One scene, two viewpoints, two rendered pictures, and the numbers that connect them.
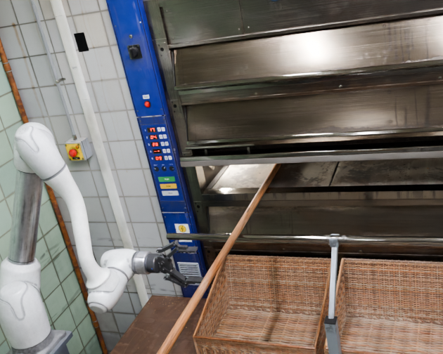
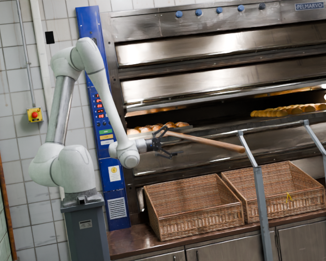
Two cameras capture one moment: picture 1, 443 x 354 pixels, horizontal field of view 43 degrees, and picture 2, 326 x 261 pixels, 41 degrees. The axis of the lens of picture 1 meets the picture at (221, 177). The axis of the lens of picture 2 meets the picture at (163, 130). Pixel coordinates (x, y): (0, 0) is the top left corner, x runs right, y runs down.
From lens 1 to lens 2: 191 cm
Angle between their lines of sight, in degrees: 40
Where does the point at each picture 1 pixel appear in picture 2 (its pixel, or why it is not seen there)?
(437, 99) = (260, 70)
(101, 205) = not seen: hidden behind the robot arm
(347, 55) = (218, 46)
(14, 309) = (82, 155)
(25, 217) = (65, 108)
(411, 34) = (246, 37)
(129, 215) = not seen: hidden behind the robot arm
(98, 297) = (133, 152)
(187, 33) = (126, 33)
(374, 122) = (233, 82)
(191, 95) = (126, 72)
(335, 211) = not seen: hidden behind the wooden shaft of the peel
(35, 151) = (94, 49)
